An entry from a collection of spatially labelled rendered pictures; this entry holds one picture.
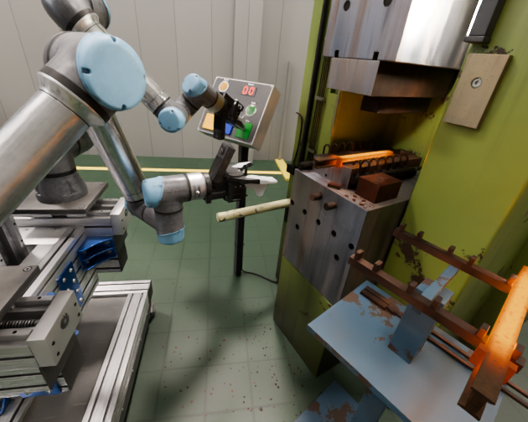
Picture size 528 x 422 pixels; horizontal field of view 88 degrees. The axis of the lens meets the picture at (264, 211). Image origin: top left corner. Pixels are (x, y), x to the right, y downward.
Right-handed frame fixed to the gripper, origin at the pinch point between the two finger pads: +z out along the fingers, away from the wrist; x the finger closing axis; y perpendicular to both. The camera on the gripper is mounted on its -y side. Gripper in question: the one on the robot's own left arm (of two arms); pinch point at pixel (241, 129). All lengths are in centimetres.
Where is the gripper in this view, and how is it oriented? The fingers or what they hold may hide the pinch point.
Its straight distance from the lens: 127.7
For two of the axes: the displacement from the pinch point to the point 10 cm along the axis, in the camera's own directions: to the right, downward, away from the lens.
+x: -8.2, -3.4, 4.6
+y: 3.6, -9.3, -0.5
